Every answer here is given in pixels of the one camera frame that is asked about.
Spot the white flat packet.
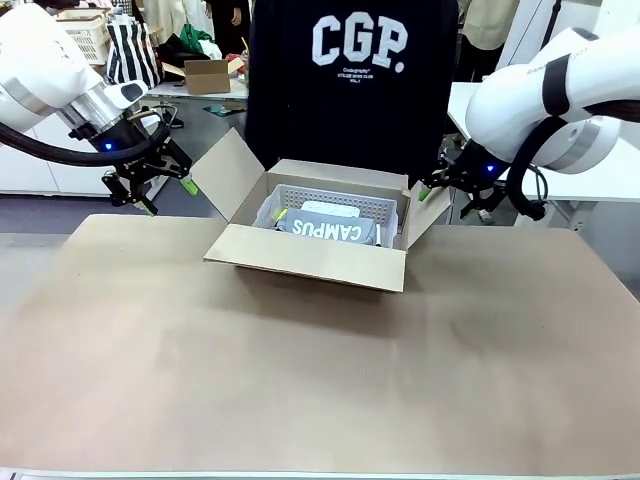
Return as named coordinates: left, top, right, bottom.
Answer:
left=299, top=199, right=361, bottom=219

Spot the grey perforated plastic basket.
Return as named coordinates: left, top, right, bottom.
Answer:
left=252, top=183, right=404, bottom=249

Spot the person in black sweatshirt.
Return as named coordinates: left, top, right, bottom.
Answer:
left=244, top=0, right=461, bottom=176

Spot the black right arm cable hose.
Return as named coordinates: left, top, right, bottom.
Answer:
left=507, top=99, right=640, bottom=221

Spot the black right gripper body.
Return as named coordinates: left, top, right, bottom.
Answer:
left=439, top=141, right=512, bottom=202

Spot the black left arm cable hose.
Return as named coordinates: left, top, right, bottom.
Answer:
left=0, top=121, right=171, bottom=169

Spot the beige hanging garment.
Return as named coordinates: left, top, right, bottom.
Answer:
left=462, top=0, right=521, bottom=51

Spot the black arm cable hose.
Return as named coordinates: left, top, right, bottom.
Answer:
left=0, top=121, right=171, bottom=169
left=507, top=99, right=640, bottom=221

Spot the black white striped bag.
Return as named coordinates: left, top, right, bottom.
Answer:
left=105, top=14, right=164, bottom=86

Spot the white cabinet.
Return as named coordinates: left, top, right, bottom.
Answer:
left=0, top=112, right=169, bottom=197

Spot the brown cardboard shipping box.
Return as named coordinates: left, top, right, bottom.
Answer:
left=189, top=127, right=451, bottom=294

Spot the grey campus print shirt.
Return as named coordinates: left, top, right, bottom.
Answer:
left=272, top=209, right=376, bottom=246

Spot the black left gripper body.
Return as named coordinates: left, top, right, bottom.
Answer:
left=68, top=113, right=174, bottom=185

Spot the small open cardboard box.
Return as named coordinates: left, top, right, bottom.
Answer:
left=162, top=57, right=244, bottom=96

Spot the beige plastic laundry basket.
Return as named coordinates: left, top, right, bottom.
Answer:
left=54, top=7, right=114, bottom=66

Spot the green cloth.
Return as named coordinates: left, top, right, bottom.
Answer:
left=178, top=23, right=216, bottom=51

